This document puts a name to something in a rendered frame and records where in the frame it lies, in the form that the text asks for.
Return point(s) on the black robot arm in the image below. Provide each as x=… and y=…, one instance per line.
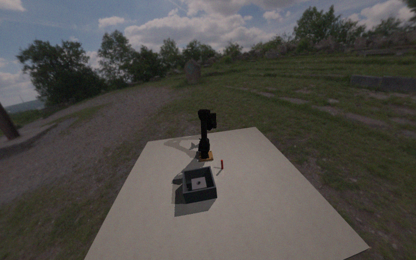
x=207, y=120

